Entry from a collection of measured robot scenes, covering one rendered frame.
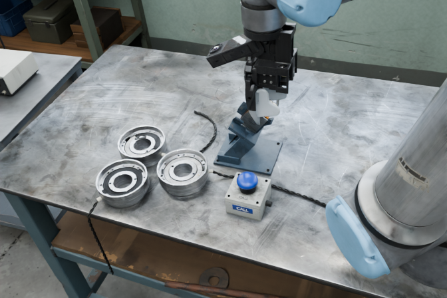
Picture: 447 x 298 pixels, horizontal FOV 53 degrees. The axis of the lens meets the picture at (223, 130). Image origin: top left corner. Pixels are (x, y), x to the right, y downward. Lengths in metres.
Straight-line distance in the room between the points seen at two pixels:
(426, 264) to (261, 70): 0.41
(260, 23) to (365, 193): 0.32
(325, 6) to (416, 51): 1.88
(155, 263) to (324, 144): 0.49
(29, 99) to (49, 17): 1.24
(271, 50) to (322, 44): 1.75
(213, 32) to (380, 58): 0.95
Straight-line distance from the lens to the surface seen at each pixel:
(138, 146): 1.03
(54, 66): 1.69
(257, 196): 0.84
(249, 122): 0.90
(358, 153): 0.99
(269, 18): 0.73
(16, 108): 1.54
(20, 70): 1.61
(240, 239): 0.84
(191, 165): 0.93
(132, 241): 1.19
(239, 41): 0.81
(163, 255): 1.15
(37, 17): 2.79
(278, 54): 0.78
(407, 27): 2.43
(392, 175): 0.53
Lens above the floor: 1.48
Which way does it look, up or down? 41 degrees down
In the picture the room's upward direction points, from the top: 7 degrees counter-clockwise
